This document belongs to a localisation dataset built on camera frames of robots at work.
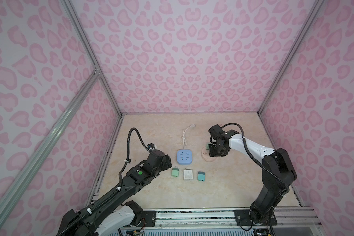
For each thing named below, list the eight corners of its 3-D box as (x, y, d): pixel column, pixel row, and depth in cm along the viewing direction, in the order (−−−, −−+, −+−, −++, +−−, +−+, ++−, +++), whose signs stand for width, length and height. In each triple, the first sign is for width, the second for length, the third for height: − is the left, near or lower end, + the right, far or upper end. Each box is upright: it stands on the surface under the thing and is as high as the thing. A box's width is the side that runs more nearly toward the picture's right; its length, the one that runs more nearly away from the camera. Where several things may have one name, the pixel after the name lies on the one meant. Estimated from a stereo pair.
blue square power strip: (177, 164, 94) (176, 163, 92) (177, 151, 100) (177, 149, 98) (192, 164, 94) (192, 163, 92) (191, 151, 100) (191, 149, 98)
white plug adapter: (183, 179, 88) (183, 177, 86) (183, 171, 91) (183, 169, 89) (192, 179, 88) (193, 177, 86) (192, 171, 91) (192, 169, 89)
